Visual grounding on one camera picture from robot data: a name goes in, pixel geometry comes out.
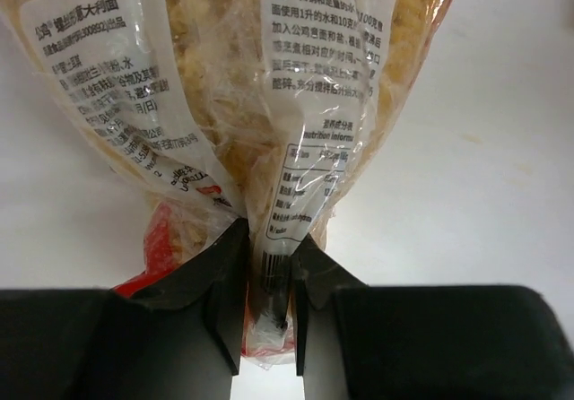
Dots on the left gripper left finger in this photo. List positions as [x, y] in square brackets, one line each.
[178, 338]

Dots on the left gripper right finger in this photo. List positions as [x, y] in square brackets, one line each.
[355, 341]

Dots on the red pasta bag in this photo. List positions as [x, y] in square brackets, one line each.
[220, 110]

